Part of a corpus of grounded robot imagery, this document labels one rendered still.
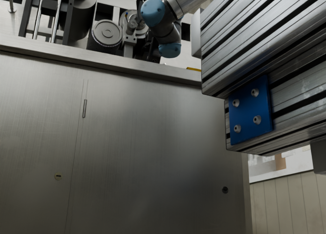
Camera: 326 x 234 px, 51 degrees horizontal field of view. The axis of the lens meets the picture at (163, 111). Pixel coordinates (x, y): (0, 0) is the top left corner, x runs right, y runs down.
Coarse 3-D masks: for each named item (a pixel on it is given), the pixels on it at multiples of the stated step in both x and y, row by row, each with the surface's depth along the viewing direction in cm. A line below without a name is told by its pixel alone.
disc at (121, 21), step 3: (132, 9) 149; (123, 15) 146; (120, 18) 145; (123, 18) 145; (120, 21) 144; (123, 21) 145; (120, 24) 144; (123, 24) 144; (138, 36) 145; (141, 36) 145; (144, 36) 146
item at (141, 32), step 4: (132, 12) 147; (136, 12) 148; (128, 16) 145; (124, 20) 144; (124, 24) 144; (144, 28) 146; (136, 32) 144; (140, 32) 145; (144, 32) 145; (140, 40) 151; (120, 44) 155; (136, 44) 152; (140, 44) 156; (120, 48) 157; (136, 48) 157; (136, 52) 165; (132, 56) 164
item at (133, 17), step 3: (132, 15) 145; (135, 15) 146; (129, 18) 144; (132, 18) 145; (135, 18) 146; (138, 21) 145; (138, 24) 144; (144, 24) 146; (138, 27) 144; (141, 27) 144; (144, 27) 146
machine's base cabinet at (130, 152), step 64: (0, 64) 94; (64, 64) 101; (0, 128) 89; (64, 128) 94; (128, 128) 100; (192, 128) 107; (0, 192) 83; (64, 192) 88; (128, 192) 94; (192, 192) 100
